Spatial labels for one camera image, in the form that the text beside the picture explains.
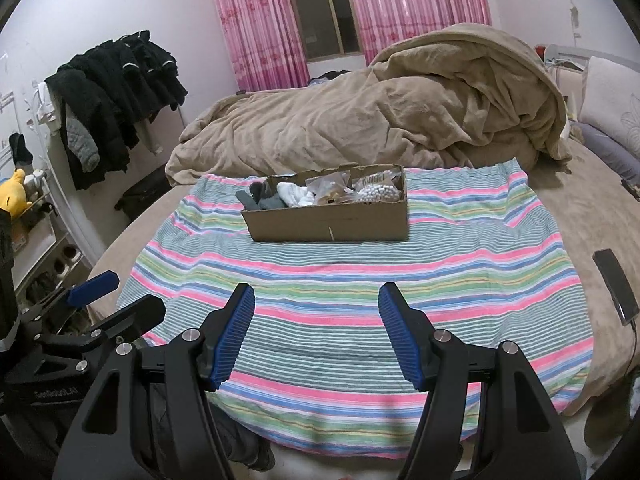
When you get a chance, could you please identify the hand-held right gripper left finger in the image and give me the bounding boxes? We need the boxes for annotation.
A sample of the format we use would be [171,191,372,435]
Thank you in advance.
[57,282,257,480]

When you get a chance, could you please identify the black smartphone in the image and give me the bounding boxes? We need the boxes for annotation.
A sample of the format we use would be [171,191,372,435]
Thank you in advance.
[592,248,640,326]

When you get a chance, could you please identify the striped cloth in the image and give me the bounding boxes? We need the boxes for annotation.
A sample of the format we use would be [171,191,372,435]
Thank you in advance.
[116,157,595,448]

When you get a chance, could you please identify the white patterned pillow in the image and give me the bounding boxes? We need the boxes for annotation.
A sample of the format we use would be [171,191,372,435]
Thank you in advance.
[577,56,640,148]

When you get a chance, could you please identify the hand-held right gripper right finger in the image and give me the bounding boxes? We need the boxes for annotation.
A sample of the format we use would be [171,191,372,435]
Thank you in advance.
[377,282,583,480]

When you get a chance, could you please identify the pink floral curtain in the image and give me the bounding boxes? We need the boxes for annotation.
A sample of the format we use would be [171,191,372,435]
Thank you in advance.
[340,0,493,66]
[206,0,311,92]

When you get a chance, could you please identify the storage shelf rack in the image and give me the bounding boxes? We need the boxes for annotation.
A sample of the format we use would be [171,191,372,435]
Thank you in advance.
[0,200,86,311]

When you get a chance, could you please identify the clear bag of brown bits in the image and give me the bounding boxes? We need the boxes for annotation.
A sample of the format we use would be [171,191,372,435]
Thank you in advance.
[305,172,353,206]

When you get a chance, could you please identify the dark bag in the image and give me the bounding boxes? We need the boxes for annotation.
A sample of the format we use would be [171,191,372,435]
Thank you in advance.
[310,71,351,86]

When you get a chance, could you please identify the black phone cable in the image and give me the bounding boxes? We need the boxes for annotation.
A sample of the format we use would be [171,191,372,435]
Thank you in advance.
[622,317,640,376]

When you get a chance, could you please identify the dark grey glove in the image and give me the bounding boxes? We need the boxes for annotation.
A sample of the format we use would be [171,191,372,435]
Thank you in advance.
[235,182,271,211]

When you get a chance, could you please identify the brown cardboard box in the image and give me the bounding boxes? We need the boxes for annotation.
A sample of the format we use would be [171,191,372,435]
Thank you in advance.
[241,162,410,243]

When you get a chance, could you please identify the white bed headboard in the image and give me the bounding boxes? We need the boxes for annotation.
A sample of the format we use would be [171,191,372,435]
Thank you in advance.
[542,44,640,111]

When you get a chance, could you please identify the beige blanket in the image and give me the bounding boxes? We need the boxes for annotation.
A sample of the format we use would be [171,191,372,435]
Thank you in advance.
[165,23,573,188]

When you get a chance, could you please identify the bed with beige sheet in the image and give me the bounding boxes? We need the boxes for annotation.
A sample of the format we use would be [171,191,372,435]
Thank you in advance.
[87,137,640,416]

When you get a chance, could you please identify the white hanging garment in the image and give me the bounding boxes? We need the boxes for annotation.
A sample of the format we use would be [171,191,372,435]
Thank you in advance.
[34,81,63,128]

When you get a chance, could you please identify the grey quilted garment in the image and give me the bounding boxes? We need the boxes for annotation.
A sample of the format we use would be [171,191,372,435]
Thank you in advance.
[62,112,101,173]

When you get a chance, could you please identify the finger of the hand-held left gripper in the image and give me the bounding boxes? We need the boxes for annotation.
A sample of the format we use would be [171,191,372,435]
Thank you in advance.
[37,294,167,356]
[17,270,120,326]

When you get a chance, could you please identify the black jackets on rack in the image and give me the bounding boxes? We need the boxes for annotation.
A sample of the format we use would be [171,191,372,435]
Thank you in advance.
[45,31,188,191]

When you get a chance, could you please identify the grey pillow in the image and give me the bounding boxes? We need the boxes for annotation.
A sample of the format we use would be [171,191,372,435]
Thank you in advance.
[570,121,640,186]

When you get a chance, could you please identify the white sock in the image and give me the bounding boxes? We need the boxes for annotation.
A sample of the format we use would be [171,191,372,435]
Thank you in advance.
[276,181,318,208]

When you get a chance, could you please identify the window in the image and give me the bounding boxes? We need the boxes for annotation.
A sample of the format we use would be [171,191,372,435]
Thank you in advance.
[280,0,363,63]

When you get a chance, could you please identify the black suitcase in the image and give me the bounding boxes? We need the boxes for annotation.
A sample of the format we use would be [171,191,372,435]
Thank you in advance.
[114,165,173,221]

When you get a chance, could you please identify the yellow plush toy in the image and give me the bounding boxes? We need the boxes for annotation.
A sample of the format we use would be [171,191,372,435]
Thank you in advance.
[0,169,35,216]

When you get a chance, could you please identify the black cap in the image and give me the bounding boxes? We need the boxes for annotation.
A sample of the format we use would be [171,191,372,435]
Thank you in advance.
[9,132,33,166]

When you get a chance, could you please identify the clear bag of white beads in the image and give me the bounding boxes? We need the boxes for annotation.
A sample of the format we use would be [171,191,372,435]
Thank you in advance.
[357,182,403,204]

